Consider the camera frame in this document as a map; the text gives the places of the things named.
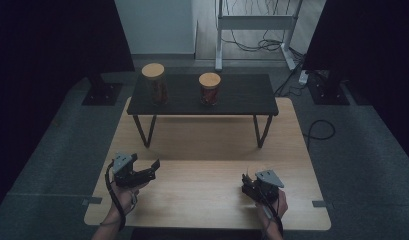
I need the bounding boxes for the left hand-held gripper black cable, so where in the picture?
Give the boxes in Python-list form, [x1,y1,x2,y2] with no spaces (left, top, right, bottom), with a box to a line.
[99,160,140,232]

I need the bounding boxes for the black shelf with metal legs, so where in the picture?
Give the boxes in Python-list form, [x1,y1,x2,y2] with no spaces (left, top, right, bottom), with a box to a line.
[126,73,280,150]

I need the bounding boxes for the white desk frame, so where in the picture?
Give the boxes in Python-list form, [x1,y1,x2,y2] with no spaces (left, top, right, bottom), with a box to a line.
[214,0,305,73]

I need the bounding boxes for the person's left hand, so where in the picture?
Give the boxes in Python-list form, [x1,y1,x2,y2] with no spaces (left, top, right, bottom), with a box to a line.
[106,181,150,219]

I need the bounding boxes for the black cable bundle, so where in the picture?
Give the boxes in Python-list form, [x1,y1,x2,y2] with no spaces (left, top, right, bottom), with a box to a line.
[221,29,306,64]

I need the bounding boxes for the tall glass jar wooden lid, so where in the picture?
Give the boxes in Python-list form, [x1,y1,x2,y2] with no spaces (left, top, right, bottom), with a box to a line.
[140,62,170,106]

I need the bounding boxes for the black stand base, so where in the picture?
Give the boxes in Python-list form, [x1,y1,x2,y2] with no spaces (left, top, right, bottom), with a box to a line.
[306,69,352,107]
[81,74,124,107]

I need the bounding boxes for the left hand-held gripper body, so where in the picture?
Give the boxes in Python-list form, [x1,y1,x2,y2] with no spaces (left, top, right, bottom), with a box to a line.
[111,152,158,189]

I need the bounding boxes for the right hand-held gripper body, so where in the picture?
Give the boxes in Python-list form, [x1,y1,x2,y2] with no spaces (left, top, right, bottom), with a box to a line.
[241,169,286,205]

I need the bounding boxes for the black power strip cable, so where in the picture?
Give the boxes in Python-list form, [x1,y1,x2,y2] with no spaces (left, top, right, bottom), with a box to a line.
[273,58,307,98]

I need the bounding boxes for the short glass jar red contents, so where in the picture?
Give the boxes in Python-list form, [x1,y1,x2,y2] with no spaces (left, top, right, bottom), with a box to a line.
[198,72,223,107]

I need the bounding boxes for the looped black cable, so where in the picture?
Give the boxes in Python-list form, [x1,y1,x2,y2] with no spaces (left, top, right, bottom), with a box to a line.
[302,119,337,150]

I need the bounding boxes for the person's right hand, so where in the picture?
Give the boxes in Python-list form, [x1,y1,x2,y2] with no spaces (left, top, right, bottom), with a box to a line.
[254,188,290,225]

